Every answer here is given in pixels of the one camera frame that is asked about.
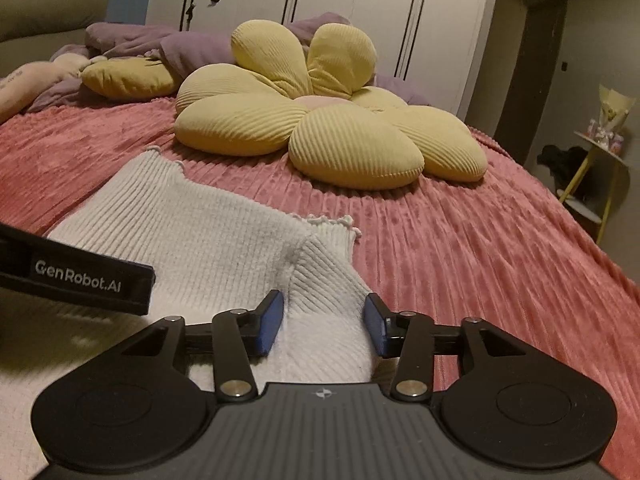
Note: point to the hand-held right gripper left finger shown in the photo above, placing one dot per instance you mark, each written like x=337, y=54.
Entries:
x=270, y=322

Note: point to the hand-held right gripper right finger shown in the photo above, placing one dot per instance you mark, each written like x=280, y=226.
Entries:
x=375, y=325

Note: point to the white knit sweater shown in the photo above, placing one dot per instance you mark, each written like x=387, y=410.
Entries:
x=210, y=240

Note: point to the pink ribbed blanket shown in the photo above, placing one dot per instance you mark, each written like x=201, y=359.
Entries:
x=475, y=240

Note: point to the yellow flower-shaped pillow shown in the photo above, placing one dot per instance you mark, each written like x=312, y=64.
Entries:
x=340, y=140

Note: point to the small yellow cushion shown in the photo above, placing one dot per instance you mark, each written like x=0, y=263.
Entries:
x=130, y=77

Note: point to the cream pink plush toy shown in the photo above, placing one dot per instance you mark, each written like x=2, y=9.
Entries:
x=30, y=80

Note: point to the black cloth item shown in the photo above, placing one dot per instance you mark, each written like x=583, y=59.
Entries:
x=562, y=160

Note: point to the purple duvet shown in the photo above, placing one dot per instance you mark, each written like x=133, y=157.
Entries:
x=195, y=50

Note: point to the yellow-legged side table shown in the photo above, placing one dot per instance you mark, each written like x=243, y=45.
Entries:
x=597, y=210

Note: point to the grey-green sofa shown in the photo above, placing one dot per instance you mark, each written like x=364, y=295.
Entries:
x=50, y=15

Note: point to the wrapped flower bouquet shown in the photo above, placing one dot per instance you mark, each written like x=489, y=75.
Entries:
x=614, y=107

